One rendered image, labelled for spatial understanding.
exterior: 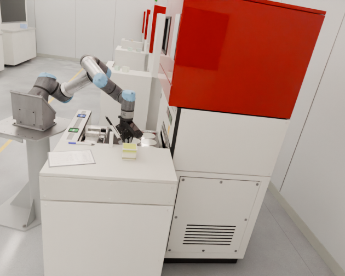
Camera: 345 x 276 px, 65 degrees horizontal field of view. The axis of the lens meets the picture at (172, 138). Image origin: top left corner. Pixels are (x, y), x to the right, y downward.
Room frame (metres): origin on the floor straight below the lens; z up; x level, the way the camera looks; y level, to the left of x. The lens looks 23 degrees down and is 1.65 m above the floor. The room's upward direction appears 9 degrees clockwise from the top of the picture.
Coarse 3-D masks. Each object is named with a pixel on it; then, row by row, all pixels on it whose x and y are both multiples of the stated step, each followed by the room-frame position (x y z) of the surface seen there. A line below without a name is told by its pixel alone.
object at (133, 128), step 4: (128, 124) 1.42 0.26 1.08; (132, 124) 1.43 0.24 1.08; (128, 128) 1.42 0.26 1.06; (132, 128) 1.40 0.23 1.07; (136, 128) 1.42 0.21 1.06; (132, 132) 1.40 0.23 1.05; (136, 132) 1.40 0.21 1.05; (140, 132) 1.41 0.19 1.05; (136, 136) 1.38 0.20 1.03; (140, 136) 1.39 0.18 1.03
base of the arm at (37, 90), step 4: (32, 88) 1.80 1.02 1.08; (36, 88) 1.79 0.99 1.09; (40, 88) 1.80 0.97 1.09; (44, 88) 1.82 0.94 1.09; (28, 92) 1.76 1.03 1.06; (32, 92) 1.75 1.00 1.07; (36, 92) 1.76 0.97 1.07; (40, 92) 1.78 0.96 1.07; (44, 92) 1.80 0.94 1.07; (48, 92) 1.84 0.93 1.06; (44, 96) 1.78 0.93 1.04; (48, 96) 1.83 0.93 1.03
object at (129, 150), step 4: (124, 144) 1.26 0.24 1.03; (128, 144) 1.27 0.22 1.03; (132, 144) 1.27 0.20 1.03; (136, 144) 1.28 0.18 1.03; (124, 148) 1.21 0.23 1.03; (128, 148) 1.22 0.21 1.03; (132, 148) 1.22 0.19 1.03; (136, 148) 1.23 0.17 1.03; (124, 152) 1.21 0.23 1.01; (128, 152) 1.21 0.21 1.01; (132, 152) 1.22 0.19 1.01; (124, 156) 1.21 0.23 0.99; (128, 156) 1.21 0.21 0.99; (132, 156) 1.22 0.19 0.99
